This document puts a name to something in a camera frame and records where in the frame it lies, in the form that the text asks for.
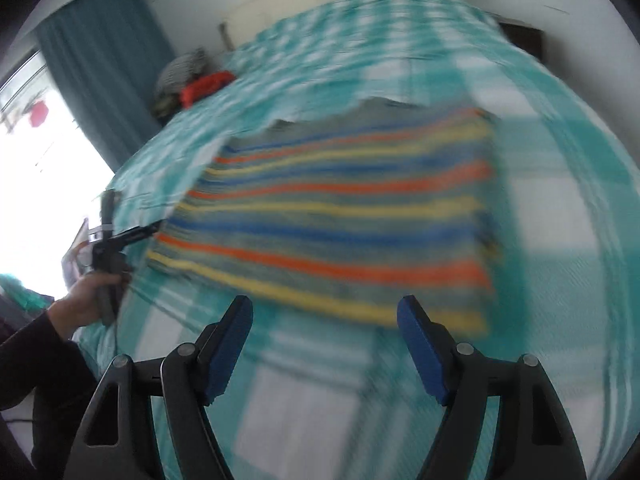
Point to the bright window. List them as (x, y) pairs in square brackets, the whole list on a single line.
[(40, 185)]

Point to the dark wooden nightstand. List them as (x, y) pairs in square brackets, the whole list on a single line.
[(525, 40)]

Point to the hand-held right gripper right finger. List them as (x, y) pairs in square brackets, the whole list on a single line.
[(425, 355)]

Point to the grey striped cloth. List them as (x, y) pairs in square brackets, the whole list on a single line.
[(180, 75)]

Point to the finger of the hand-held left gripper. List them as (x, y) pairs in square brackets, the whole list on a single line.
[(140, 232)]

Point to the green plaid blanket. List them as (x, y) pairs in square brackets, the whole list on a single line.
[(550, 210)]

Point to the striped knit sweater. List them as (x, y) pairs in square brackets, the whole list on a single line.
[(325, 210)]

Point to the person's left hand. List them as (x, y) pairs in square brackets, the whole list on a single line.
[(80, 305)]

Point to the red cloth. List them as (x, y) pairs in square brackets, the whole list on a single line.
[(205, 87)]

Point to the person's left forearm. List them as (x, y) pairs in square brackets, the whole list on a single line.
[(40, 360)]

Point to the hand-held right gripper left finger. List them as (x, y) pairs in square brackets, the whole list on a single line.
[(225, 355)]

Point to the teal curtain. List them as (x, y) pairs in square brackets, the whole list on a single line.
[(100, 60)]

